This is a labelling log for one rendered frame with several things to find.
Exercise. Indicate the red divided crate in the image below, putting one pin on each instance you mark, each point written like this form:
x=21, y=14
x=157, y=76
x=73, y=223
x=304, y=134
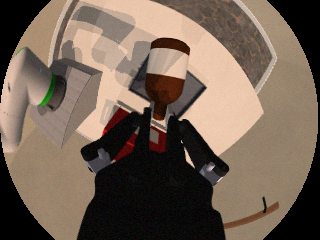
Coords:
x=157, y=137

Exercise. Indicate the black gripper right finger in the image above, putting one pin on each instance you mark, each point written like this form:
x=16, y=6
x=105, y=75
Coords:
x=201, y=155

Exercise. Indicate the brown bottle with white label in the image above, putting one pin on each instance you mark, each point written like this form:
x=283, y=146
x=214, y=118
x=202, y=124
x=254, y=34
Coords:
x=166, y=73

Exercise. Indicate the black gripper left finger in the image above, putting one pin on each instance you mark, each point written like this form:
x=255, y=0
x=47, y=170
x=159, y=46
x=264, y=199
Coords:
x=103, y=151

